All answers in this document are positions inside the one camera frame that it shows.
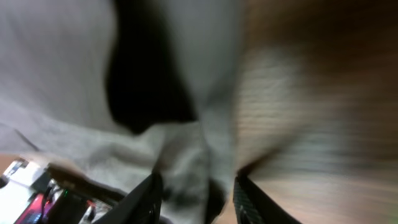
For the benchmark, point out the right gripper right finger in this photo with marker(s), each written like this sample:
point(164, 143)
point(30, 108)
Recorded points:
point(253, 206)

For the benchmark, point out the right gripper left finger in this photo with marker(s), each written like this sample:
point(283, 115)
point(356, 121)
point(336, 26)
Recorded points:
point(140, 206)

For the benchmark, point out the grey shorts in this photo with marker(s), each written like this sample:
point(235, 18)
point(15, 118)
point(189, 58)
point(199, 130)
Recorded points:
point(119, 89)

